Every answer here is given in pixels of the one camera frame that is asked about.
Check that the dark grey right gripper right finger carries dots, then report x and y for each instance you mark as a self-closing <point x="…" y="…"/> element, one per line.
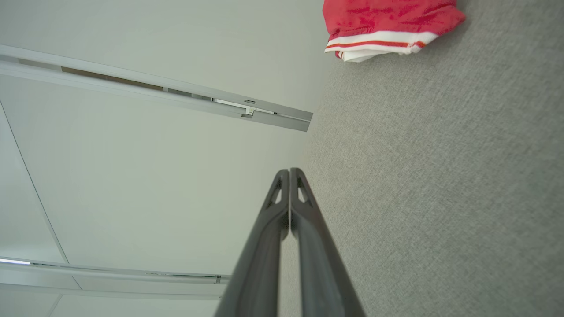
<point x="321" y="273"/>

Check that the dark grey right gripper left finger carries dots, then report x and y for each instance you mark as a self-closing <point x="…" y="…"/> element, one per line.
<point x="257" y="273"/>

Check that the red garment with white trim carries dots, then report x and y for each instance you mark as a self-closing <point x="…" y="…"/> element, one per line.
<point x="387" y="17"/>

